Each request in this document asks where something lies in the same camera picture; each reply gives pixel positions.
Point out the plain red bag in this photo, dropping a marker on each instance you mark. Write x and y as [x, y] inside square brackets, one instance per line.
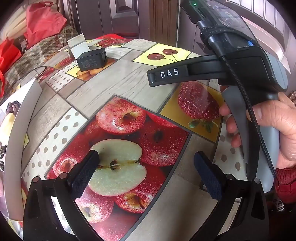
[44, 23]

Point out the brown wooden door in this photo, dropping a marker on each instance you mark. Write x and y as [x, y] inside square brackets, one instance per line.
[124, 14]

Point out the plaid cushion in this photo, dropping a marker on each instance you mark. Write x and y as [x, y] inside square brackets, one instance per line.
[34, 53]

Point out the person's right hand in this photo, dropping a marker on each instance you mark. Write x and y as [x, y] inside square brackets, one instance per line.
[282, 122]

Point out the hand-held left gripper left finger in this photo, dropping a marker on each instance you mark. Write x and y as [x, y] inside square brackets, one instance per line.
[84, 173]

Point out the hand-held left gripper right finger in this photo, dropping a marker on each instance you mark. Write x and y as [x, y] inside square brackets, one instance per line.
[208, 176]

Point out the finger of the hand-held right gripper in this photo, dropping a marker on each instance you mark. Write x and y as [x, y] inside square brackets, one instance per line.
[170, 73]

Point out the black power adapter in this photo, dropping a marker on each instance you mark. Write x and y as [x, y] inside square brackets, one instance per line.
[91, 60]

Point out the white cardboard box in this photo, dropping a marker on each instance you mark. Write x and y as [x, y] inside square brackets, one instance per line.
[25, 139]

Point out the person's right forearm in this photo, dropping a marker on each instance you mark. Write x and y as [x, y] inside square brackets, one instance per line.
[286, 183]

